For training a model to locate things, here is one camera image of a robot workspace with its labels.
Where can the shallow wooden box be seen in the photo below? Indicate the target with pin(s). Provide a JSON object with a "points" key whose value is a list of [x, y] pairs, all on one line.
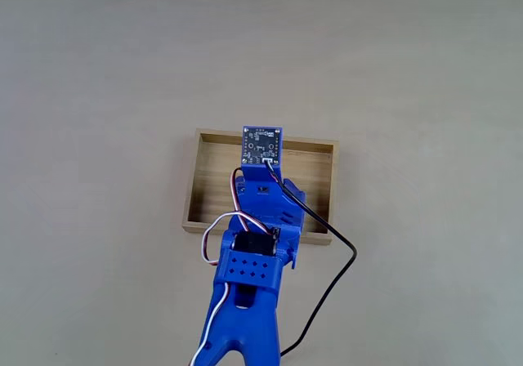
{"points": [[212, 182]]}

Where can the camera board in blue mount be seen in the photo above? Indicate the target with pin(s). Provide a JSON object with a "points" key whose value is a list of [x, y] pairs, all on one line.
{"points": [[261, 145]]}

